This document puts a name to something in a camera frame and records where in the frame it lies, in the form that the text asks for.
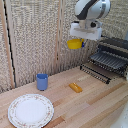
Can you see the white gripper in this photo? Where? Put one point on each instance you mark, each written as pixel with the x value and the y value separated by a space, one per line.
pixel 86 31

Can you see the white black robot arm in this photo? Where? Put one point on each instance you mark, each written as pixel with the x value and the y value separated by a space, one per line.
pixel 91 9

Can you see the yellow bowl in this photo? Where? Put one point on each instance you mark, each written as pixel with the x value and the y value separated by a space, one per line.
pixel 74 44

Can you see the black dish rack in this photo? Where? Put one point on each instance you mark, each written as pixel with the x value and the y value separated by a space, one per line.
pixel 110 60

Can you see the blue cup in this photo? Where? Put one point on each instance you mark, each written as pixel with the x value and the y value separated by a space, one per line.
pixel 42 82

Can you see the beige woven folding screen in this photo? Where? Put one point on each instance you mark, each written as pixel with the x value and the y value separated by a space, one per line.
pixel 30 40

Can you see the orange block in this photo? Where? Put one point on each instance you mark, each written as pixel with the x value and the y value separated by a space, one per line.
pixel 75 87

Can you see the white floral rim plate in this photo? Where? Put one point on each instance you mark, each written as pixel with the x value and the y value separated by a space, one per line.
pixel 30 111

